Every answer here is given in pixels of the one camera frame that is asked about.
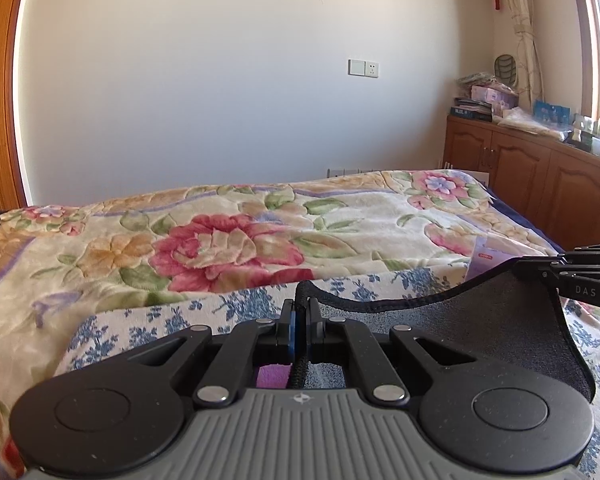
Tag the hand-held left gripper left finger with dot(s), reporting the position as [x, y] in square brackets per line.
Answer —
[291, 333]

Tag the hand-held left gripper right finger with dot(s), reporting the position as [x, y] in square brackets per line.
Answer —
[316, 336]

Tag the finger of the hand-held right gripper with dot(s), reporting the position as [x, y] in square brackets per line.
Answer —
[540, 270]
[595, 256]

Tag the dark grey towel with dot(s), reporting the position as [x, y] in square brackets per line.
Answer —
[480, 320]

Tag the pink white packet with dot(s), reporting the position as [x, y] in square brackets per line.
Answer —
[485, 261]

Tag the wooden cabinet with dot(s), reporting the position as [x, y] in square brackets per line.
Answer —
[535, 170]

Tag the floral plush blanket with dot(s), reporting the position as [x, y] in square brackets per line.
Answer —
[205, 245]

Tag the cluster of small bottles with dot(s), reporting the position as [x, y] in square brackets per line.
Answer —
[592, 127]

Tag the blue floral bed sheet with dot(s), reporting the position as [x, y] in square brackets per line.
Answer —
[145, 325]

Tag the cream plastic bag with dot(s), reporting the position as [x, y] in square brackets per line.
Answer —
[527, 121]

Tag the blue picture box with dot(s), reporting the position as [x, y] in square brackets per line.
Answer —
[551, 111]

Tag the dark blue book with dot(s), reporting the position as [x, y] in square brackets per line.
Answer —
[472, 111]

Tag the pink box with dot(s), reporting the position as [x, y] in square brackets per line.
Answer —
[491, 95]

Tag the pile of colourful packets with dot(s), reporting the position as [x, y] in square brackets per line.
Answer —
[477, 80]

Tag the green oval ornament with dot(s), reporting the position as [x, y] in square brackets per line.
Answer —
[506, 68]

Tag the patterned cream curtain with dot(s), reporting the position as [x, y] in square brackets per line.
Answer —
[522, 25]

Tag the wooden window frame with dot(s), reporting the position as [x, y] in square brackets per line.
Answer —
[594, 40]

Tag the white wall socket plate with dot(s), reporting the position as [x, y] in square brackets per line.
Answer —
[364, 68]

